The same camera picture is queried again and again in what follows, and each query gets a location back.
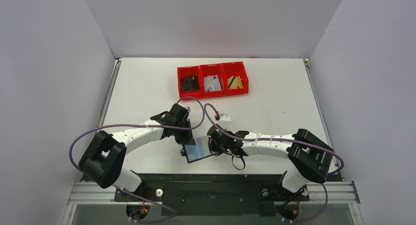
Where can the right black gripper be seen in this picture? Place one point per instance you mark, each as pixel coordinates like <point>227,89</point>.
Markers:
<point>214,145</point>

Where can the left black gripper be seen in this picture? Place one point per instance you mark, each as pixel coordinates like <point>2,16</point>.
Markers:
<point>188,139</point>

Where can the black leather card holder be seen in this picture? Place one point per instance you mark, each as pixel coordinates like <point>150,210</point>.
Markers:
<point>200,150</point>

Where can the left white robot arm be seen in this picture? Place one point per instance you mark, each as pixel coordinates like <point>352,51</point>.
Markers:
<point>103,160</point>

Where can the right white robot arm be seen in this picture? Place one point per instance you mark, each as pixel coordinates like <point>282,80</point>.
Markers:
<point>311,157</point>

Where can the black card holders in bin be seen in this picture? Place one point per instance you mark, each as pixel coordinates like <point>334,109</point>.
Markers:
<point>189,83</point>

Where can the white cards in bin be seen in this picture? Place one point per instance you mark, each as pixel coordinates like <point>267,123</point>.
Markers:
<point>212,83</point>

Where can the gold cards in bin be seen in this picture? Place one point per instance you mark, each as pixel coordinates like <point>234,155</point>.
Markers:
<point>234,82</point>

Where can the left red bin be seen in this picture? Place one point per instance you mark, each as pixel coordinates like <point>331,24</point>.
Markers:
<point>183,72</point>

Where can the red bin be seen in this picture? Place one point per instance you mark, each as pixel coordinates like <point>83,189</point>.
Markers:
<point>212,69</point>
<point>183,72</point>
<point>237,69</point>

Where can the middle red bin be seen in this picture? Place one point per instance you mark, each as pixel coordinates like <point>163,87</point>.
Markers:
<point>212,69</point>

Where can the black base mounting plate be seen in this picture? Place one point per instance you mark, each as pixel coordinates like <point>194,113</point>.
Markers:
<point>222,207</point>

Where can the right red bin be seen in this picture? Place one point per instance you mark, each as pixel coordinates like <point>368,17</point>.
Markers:
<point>237,69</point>

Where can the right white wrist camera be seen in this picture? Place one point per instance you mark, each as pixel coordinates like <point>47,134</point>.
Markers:
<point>220,117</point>

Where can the aluminium rail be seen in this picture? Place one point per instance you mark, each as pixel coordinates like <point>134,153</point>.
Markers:
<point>340,192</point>

